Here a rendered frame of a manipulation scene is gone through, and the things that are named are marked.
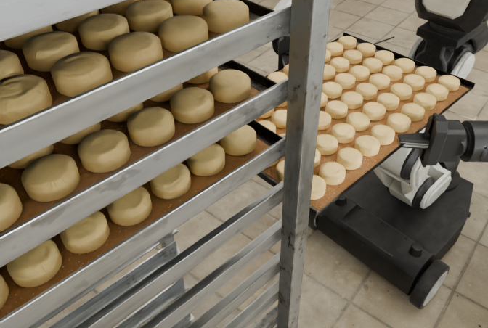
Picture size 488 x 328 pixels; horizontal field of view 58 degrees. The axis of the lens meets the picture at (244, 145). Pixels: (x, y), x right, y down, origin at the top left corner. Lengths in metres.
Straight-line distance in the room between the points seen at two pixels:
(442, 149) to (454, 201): 1.13
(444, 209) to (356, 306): 0.57
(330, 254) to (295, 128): 1.50
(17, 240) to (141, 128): 0.16
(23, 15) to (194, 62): 0.15
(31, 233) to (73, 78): 0.13
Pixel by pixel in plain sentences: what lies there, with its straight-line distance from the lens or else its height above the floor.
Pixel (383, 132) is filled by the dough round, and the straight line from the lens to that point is 0.98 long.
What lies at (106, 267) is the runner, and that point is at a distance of 0.50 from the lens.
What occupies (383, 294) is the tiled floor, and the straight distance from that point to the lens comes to 1.95.
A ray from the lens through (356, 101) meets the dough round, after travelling 1.07.
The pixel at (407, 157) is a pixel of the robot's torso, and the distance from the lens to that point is 1.57.
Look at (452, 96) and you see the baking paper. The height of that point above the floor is 1.00.
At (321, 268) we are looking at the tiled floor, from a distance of 1.97.
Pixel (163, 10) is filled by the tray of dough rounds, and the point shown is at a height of 1.42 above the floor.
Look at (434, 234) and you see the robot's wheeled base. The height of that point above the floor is 0.17.
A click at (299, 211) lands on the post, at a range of 0.66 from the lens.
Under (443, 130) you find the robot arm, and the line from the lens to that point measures 0.98.
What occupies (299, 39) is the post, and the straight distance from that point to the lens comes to 0.49.
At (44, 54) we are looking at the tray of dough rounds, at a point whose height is 1.42.
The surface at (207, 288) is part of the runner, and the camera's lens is 0.66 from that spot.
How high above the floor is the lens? 1.62
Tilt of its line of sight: 40 degrees down
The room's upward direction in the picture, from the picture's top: 2 degrees counter-clockwise
